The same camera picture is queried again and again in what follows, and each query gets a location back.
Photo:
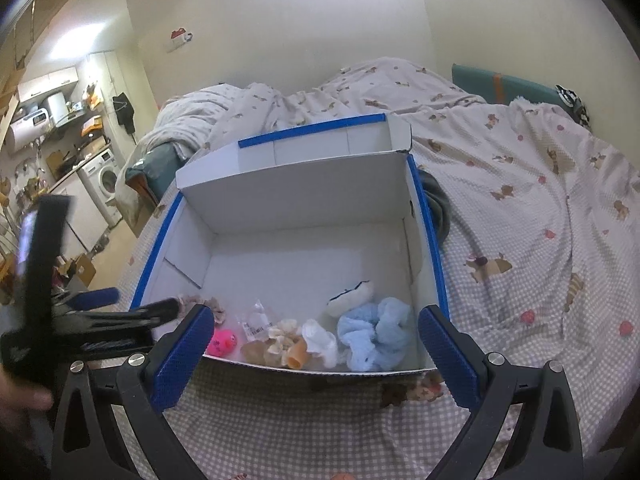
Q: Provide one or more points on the person's left hand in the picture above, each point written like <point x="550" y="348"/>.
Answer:
<point x="20" y="400"/>

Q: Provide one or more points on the printed white duvet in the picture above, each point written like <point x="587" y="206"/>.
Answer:
<point x="350" y="95"/>

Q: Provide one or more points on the pink rubber duck toy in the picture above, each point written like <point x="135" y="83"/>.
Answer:
<point x="223" y="342"/>

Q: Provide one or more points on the checked printed bedsheet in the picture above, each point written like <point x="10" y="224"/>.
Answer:
<point x="525" y="360"/>

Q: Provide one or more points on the dark grey cloth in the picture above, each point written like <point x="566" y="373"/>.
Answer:
<point x="437" y="205"/>

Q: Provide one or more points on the black hanging garment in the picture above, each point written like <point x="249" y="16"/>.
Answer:
<point x="125" y="110"/>

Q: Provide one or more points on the floral beige scrunchie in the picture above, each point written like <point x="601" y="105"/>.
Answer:
<point x="212" y="307"/>

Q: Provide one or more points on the small cardboard box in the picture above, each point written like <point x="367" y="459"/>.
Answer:
<point x="77" y="270"/>

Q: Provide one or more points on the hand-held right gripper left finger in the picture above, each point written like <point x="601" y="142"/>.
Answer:
<point x="182" y="355"/>

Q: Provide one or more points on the white washing machine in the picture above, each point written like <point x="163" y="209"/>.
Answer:
<point x="102" y="185"/>

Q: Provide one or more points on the light blue plush toy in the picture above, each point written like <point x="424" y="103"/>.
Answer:
<point x="375" y="335"/>

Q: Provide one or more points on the black white checkered cloth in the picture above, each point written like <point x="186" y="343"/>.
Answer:
<point x="575" y="105"/>

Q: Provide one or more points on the beige brown scrunchie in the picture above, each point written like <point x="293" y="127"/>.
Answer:
<point x="270" y="345"/>

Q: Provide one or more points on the white fluffy sock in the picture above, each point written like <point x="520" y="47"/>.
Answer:
<point x="320" y="340"/>

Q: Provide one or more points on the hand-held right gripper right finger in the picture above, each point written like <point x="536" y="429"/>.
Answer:
<point x="447" y="355"/>

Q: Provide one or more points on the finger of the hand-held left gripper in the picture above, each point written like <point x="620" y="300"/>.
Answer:
<point x="95" y="299"/>
<point x="150" y="312"/>

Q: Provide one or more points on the clear plastic packet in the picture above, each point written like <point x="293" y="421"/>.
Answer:
<point x="256" y="322"/>

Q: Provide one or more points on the white water heater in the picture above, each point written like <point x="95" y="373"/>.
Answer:
<point x="25" y="132"/>

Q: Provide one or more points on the teal pillow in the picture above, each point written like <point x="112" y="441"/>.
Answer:
<point x="150" y="170"/>

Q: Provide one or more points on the white wall cabinet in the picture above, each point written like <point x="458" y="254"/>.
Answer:
<point x="47" y="82"/>

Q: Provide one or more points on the small orange toy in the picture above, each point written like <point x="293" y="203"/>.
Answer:
<point x="297" y="352"/>

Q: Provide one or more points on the white cardboard box blue tape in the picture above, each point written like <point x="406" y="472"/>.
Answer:
<point x="300" y="260"/>

